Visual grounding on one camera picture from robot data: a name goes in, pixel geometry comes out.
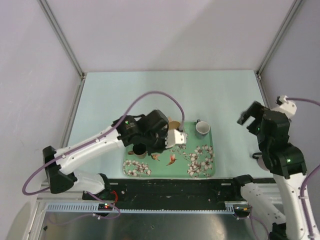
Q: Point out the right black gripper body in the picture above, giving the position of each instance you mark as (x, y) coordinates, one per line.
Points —
(261, 142)

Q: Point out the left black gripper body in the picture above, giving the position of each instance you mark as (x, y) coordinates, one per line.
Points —
(155, 141)

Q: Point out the beige round ceramic mug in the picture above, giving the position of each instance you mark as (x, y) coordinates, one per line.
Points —
(174, 124)

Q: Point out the brown ceramic mug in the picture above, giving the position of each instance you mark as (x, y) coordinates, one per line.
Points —
(138, 150)

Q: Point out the pale pink ceramic mug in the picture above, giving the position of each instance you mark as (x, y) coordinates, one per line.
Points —
(258, 157)

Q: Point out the small grey-blue cup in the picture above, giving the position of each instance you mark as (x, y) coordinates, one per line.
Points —
(202, 129)

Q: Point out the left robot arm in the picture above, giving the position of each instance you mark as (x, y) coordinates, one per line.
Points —
(62, 164)

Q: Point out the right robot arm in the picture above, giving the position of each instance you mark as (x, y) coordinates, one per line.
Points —
(287, 164)

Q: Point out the green floral hummingbird tray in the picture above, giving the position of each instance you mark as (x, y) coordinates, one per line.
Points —
(193, 160)

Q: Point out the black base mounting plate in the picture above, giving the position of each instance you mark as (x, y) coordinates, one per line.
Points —
(175, 194)

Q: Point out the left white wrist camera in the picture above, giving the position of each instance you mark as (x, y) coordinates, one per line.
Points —
(175, 137)

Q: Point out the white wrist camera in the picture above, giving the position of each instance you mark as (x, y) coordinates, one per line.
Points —
(285, 106)
(175, 137)

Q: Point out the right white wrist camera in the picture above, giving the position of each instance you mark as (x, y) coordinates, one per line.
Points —
(285, 106)

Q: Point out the white slotted cable duct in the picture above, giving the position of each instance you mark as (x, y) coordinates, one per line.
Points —
(72, 207)

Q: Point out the right aluminium frame post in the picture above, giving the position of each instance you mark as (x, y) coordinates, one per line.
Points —
(280, 34)

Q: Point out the aluminium frame post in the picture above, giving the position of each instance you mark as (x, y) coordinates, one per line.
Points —
(49, 14)
(280, 34)

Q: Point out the left aluminium frame post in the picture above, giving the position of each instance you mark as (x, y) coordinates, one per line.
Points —
(49, 14)

